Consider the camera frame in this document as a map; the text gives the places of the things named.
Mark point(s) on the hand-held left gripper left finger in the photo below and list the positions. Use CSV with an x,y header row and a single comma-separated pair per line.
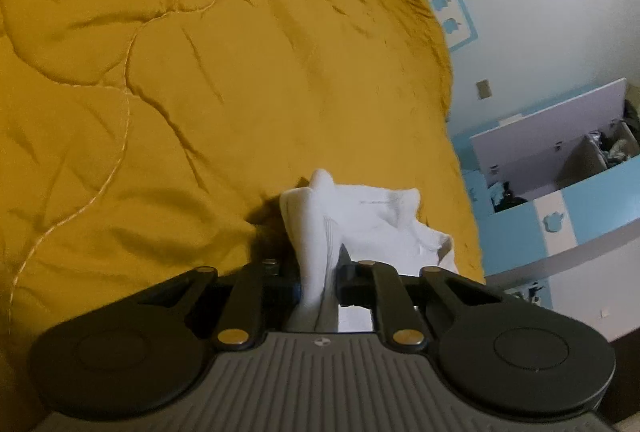
x,y
285,283

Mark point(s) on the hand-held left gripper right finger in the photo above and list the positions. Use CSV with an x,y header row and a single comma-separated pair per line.
x,y
350,287

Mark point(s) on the white printed sweatshirt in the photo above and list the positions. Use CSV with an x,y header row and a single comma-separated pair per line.
x,y
370,217

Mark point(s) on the blue and white cabinet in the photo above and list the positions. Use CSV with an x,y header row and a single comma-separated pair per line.
x,y
520,232

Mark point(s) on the yellow quilted blanket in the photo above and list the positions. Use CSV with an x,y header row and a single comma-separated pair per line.
x,y
200,87

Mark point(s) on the white wardrobe door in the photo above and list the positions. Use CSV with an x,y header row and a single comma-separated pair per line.
x,y
540,137

